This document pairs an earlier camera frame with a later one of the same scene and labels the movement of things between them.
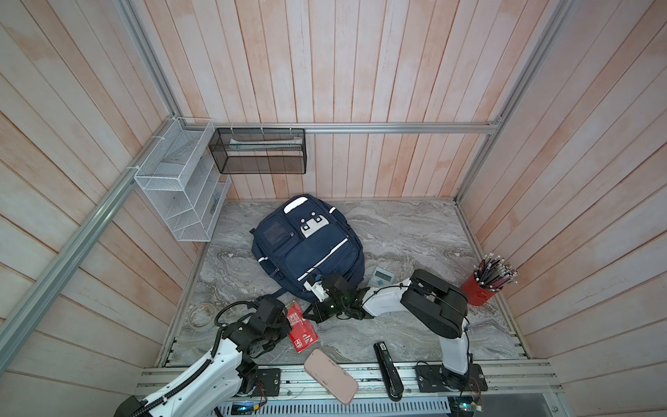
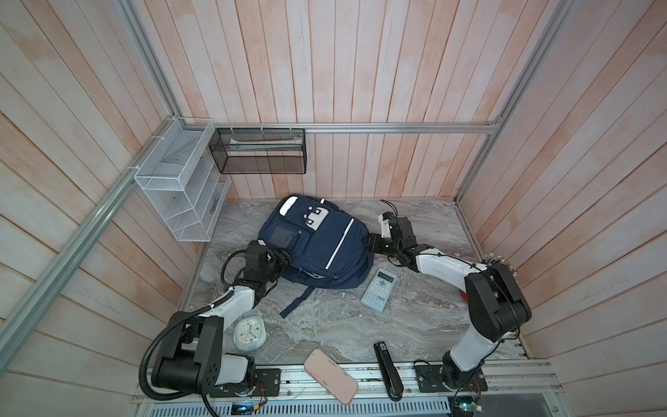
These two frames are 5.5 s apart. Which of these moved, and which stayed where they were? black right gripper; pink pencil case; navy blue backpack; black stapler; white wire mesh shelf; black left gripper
Moved: black right gripper; black left gripper
Stayed: white wire mesh shelf; navy blue backpack; pink pencil case; black stapler
